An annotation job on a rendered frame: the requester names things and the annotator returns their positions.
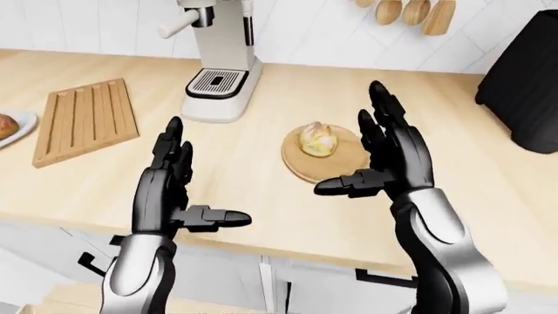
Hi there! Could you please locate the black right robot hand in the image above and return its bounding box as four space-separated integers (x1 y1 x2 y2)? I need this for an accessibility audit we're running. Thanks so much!
314 79 436 201

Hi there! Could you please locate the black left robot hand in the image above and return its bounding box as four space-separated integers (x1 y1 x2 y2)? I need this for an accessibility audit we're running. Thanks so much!
131 116 254 239

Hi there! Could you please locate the round wooden board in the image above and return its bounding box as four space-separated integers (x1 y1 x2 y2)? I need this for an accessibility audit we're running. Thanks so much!
281 123 371 183

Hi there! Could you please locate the grooved rectangular wooden cutting board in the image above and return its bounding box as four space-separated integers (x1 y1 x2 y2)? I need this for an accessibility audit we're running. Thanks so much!
31 77 141 170

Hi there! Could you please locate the pale crusty bread roll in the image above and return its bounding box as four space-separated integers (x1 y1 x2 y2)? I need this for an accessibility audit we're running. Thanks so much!
296 120 341 159

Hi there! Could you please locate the black appliance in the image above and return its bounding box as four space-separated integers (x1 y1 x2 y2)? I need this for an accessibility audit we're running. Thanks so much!
474 10 558 154

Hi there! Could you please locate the hanging wooden spatula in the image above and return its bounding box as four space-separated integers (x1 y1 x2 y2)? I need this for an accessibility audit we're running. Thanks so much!
421 0 457 37

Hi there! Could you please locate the white espresso coffee machine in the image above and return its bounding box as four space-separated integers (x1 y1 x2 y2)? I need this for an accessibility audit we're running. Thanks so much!
157 0 264 124

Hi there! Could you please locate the white plate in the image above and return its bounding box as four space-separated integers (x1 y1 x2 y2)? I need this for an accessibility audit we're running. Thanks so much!
0 110 39 150

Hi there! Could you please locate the brown bread roll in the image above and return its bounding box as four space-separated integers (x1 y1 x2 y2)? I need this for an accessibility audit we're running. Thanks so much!
0 113 21 140

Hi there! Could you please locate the black cabinet handle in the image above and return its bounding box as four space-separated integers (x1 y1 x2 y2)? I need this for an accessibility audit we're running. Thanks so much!
355 267 420 289
77 252 107 277

